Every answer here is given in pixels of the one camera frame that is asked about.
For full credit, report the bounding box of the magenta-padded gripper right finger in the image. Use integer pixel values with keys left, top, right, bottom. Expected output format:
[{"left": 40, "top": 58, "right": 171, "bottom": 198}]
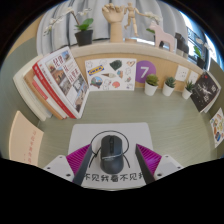
[{"left": 134, "top": 143, "right": 184, "bottom": 185}]

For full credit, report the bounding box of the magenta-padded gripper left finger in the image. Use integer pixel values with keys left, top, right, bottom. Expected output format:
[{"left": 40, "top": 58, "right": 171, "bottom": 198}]
[{"left": 43, "top": 143, "right": 93, "bottom": 187}]

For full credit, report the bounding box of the black computer mouse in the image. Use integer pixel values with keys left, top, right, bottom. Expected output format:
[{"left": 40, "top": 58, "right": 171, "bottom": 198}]
[{"left": 99, "top": 134, "right": 126, "bottom": 175}]

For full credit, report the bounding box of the white mouse pad with drawing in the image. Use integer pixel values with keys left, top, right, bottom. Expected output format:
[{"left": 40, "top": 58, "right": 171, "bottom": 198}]
[{"left": 67, "top": 122, "right": 155, "bottom": 191}]

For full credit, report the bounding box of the beige card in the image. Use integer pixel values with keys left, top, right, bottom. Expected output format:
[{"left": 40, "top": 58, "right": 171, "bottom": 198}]
[{"left": 8, "top": 110, "right": 45, "bottom": 167}]

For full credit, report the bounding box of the colourful food sticker sheet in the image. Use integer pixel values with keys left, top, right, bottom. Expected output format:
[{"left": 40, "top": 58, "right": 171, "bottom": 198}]
[{"left": 209, "top": 107, "right": 224, "bottom": 149}]

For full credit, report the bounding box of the orange book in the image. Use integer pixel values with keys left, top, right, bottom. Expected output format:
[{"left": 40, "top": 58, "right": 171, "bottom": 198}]
[{"left": 23, "top": 68, "right": 68, "bottom": 120}]

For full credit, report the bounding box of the small succulent in white pot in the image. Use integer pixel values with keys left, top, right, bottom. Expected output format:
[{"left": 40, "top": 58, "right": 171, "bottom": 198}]
[
  {"left": 144, "top": 73, "right": 160, "bottom": 97},
  {"left": 181, "top": 80, "right": 196, "bottom": 101},
  {"left": 162, "top": 76, "right": 177, "bottom": 98}
]

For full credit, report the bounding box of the black hardcover book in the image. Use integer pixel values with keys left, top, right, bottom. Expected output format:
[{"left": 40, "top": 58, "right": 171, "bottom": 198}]
[{"left": 189, "top": 70, "right": 221, "bottom": 114}]

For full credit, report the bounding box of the red-edged picture magazine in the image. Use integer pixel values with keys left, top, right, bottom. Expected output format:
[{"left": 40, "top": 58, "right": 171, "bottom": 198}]
[{"left": 32, "top": 45, "right": 90, "bottom": 120}]

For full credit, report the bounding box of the thick white book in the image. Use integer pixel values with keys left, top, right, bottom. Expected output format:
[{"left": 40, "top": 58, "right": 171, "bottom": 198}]
[{"left": 12, "top": 54, "right": 51, "bottom": 122}]

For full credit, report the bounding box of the round purple number sticker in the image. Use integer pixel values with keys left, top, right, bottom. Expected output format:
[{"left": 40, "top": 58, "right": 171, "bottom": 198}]
[{"left": 135, "top": 60, "right": 157, "bottom": 84}]

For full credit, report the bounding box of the white sticker sheet with drawings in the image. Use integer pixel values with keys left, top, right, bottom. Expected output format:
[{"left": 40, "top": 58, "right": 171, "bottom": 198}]
[{"left": 84, "top": 57, "right": 138, "bottom": 92}]

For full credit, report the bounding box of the white orchid in black pot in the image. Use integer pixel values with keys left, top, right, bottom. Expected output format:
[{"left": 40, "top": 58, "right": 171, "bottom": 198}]
[
  {"left": 43, "top": 7, "right": 95, "bottom": 47},
  {"left": 193, "top": 36, "right": 209, "bottom": 70},
  {"left": 144, "top": 11, "right": 163, "bottom": 34}
]

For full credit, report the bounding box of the light wooden desk shelf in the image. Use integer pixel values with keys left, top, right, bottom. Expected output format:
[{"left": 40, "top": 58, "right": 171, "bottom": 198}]
[{"left": 68, "top": 41, "right": 209, "bottom": 73}]

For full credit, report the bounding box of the black wooden horse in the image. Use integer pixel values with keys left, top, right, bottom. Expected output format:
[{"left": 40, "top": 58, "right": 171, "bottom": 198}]
[{"left": 174, "top": 32, "right": 191, "bottom": 56}]

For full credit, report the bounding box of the pink wooden horse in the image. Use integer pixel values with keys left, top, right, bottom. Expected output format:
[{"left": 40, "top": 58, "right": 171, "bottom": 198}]
[{"left": 148, "top": 20, "right": 178, "bottom": 53}]

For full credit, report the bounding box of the window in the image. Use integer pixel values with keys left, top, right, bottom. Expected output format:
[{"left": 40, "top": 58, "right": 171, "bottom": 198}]
[{"left": 179, "top": 11, "right": 218, "bottom": 64}]

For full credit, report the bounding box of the wooden hand model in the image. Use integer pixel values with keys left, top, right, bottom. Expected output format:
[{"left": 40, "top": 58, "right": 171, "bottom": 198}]
[{"left": 101, "top": 3, "right": 126, "bottom": 43}]

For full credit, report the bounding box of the wooden artist mannequin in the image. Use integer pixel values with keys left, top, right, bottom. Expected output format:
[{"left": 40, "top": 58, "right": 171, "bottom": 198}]
[{"left": 123, "top": 2, "right": 148, "bottom": 44}]

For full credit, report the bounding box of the grey pleated curtain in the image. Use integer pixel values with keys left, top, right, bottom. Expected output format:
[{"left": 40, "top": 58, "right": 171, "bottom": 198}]
[{"left": 35, "top": 0, "right": 188, "bottom": 46}]

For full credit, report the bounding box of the white wall socket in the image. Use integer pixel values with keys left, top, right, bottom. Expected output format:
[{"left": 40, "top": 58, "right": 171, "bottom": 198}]
[
  {"left": 175, "top": 64, "right": 190, "bottom": 82},
  {"left": 187, "top": 69, "right": 200, "bottom": 85}
]

